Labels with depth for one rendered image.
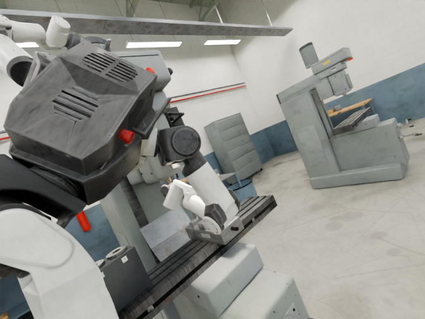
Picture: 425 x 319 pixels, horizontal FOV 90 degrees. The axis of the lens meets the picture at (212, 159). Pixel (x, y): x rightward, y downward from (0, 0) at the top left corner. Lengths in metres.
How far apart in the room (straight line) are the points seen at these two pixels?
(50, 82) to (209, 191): 0.48
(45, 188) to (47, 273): 0.16
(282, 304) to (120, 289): 0.66
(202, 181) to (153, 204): 0.88
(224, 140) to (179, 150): 5.58
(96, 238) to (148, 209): 3.86
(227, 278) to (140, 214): 0.71
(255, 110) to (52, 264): 8.48
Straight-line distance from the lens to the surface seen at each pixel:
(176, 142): 0.60
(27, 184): 0.54
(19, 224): 0.51
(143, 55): 1.09
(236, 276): 1.10
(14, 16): 3.60
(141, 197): 1.49
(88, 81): 0.57
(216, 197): 0.68
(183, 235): 1.49
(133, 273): 1.09
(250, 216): 1.33
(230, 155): 6.19
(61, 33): 1.21
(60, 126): 0.52
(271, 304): 1.04
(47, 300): 0.54
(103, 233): 5.32
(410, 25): 7.05
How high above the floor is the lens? 1.36
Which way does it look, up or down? 3 degrees down
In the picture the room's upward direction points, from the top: 23 degrees counter-clockwise
